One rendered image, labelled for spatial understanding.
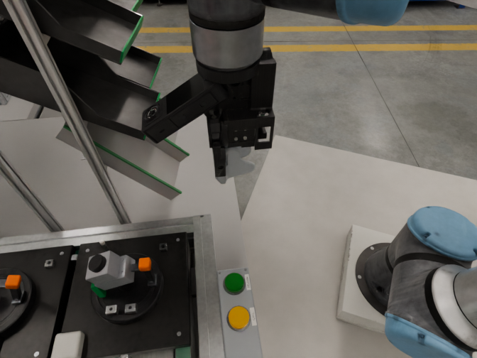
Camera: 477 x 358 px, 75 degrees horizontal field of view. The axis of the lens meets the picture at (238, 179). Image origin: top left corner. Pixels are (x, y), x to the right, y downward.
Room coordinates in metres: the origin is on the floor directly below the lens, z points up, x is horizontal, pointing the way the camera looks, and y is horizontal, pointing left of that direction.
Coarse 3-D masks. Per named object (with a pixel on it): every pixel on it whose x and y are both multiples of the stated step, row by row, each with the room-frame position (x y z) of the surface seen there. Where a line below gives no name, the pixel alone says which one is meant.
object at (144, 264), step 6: (144, 258) 0.26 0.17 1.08; (132, 264) 0.26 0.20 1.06; (138, 264) 0.25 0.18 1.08; (144, 264) 0.25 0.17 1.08; (150, 264) 0.25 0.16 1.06; (132, 270) 0.24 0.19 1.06; (138, 270) 0.24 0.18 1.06; (144, 270) 0.24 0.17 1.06; (150, 270) 0.25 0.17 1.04; (150, 276) 0.25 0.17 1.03; (150, 282) 0.24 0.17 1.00
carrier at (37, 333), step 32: (0, 256) 0.32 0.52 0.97; (32, 256) 0.32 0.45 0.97; (64, 256) 0.32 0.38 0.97; (0, 288) 0.24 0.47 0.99; (32, 288) 0.24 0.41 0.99; (64, 288) 0.25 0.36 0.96; (0, 320) 0.18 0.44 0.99; (32, 320) 0.18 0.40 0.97; (0, 352) 0.13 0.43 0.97; (32, 352) 0.13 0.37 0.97
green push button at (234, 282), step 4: (228, 276) 0.27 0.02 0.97; (232, 276) 0.27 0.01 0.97; (236, 276) 0.27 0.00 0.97; (240, 276) 0.27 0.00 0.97; (228, 280) 0.26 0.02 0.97; (232, 280) 0.26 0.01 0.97; (236, 280) 0.26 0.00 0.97; (240, 280) 0.26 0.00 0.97; (228, 284) 0.25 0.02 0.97; (232, 284) 0.25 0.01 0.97; (236, 284) 0.25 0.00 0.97; (240, 284) 0.25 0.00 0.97; (228, 288) 0.25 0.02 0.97; (232, 288) 0.24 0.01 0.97; (236, 288) 0.24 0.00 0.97; (240, 288) 0.25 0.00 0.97; (232, 292) 0.24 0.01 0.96; (236, 292) 0.24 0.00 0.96
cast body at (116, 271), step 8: (96, 256) 0.25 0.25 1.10; (104, 256) 0.25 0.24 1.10; (112, 256) 0.26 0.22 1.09; (120, 256) 0.27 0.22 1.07; (128, 256) 0.27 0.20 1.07; (88, 264) 0.24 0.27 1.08; (96, 264) 0.24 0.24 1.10; (104, 264) 0.24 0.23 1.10; (112, 264) 0.24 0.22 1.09; (120, 264) 0.25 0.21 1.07; (128, 264) 0.25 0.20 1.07; (88, 272) 0.23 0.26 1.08; (96, 272) 0.23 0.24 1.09; (104, 272) 0.22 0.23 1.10; (112, 272) 0.23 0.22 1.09; (120, 272) 0.24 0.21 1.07; (128, 272) 0.24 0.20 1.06; (88, 280) 0.22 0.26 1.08; (96, 280) 0.22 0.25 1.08; (104, 280) 0.22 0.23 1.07; (112, 280) 0.22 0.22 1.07; (120, 280) 0.22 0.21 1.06; (128, 280) 0.23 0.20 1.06; (104, 288) 0.22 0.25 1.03
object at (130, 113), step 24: (0, 24) 0.54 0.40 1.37; (0, 48) 0.53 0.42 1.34; (24, 48) 0.59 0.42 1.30; (72, 48) 0.59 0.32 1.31; (0, 72) 0.46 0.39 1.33; (24, 72) 0.46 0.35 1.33; (72, 72) 0.57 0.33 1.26; (96, 72) 0.59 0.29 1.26; (24, 96) 0.46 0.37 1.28; (48, 96) 0.46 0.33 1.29; (72, 96) 0.46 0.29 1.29; (96, 96) 0.53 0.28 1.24; (120, 96) 0.55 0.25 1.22; (144, 96) 0.58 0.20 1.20; (96, 120) 0.46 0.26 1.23; (120, 120) 0.49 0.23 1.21
